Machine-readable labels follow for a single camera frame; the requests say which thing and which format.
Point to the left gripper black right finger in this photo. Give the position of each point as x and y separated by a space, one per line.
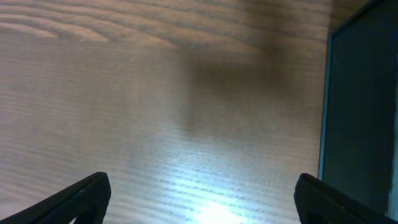
318 203

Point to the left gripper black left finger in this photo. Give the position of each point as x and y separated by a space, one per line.
84 202

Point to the black gift box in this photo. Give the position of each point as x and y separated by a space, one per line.
358 144

